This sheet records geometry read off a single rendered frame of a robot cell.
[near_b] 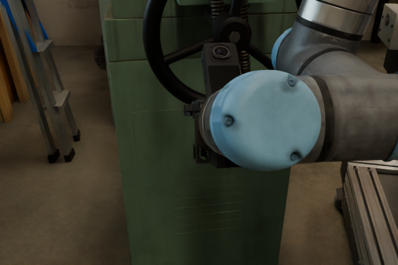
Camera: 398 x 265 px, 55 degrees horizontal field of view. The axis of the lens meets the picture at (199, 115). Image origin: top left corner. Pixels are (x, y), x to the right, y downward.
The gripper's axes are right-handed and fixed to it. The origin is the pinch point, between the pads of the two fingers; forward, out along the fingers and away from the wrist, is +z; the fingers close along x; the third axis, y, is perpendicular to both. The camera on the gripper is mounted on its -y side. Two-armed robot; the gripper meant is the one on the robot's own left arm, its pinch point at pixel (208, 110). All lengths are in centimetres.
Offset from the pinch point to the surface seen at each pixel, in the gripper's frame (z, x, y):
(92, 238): 74, -32, 40
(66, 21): 264, -84, -87
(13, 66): 164, -90, -34
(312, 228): 70, 45, 40
